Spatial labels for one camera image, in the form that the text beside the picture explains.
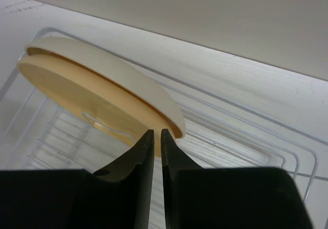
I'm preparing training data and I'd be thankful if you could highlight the orange plastic plate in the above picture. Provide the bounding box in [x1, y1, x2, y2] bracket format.
[16, 54, 169, 157]

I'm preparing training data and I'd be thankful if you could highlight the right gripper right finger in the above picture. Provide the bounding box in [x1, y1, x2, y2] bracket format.
[161, 129, 308, 228]

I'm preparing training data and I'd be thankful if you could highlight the tan rear plate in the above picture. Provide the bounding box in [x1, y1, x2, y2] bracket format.
[25, 36, 186, 138]

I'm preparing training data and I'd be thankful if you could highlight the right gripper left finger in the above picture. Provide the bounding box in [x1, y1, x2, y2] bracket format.
[1, 130, 154, 228]

